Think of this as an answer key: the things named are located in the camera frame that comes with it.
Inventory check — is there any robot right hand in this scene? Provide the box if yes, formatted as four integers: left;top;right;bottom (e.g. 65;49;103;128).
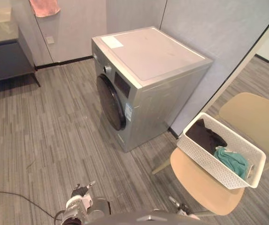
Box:
168;195;192;215

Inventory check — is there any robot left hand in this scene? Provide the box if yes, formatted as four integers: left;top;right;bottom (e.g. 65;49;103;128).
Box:
70;180;97;198

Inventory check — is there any white woven laundry basket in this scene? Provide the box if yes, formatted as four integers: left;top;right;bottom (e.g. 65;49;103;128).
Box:
176;112;267;190

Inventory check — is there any silver front-load washing machine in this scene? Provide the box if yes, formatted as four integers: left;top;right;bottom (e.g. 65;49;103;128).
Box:
91;26;214;153

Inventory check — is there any beige wooden chair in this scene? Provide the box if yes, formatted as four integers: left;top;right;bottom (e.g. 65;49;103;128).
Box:
152;92;269;217

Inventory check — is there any grey robot torso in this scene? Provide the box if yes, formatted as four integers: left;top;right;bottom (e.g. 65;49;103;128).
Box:
87;208;202;225

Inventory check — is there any teal garment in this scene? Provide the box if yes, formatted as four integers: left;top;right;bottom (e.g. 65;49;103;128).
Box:
213;147;250;180

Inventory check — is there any black garment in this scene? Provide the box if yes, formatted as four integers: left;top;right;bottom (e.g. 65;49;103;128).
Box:
185;119;228;155

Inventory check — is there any blue energy label sticker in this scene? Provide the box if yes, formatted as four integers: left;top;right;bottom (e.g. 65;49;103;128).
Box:
126;105;133;123

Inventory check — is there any round dark washer door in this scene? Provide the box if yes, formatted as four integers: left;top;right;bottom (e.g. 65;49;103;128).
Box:
96;74;127;131

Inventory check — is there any dark washer display panel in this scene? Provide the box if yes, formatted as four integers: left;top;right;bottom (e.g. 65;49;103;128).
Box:
114;71;131;97

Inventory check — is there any black baseboard strip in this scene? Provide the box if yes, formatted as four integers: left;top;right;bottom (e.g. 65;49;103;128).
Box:
34;55;95;70

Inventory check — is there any dark cabinet with grey top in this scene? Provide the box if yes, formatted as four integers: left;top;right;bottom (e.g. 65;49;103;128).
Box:
0;7;41;88

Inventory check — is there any white paper sheet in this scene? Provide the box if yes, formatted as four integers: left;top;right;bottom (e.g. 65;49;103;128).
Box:
100;34;126;49

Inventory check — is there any pink towel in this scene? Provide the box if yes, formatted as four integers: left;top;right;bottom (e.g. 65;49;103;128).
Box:
28;0;61;18

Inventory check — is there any thin black cable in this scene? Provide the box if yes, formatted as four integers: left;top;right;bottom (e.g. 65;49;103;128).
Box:
0;191;62;221

